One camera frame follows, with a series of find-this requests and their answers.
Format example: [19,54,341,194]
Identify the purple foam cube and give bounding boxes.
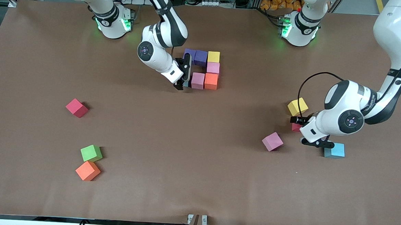
[183,49,197,65]
[194,50,209,67]

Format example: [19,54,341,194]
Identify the pink foam cube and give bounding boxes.
[261,131,284,152]
[191,72,206,90]
[206,62,221,75]

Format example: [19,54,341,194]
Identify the orange foam cube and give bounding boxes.
[75,160,101,182]
[204,73,219,91]

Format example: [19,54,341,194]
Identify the green foam cube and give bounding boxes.
[80,144,104,163]

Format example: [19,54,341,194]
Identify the blue foam cube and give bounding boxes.
[323,142,346,160]

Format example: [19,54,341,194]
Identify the white power strip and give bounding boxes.
[192,0,224,8]

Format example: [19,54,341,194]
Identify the brown table cover sheet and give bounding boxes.
[0,0,401,225]

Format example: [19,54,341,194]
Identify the pile of orange objects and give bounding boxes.
[260,0,304,13]

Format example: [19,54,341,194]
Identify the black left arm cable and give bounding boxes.
[296,70,344,120]

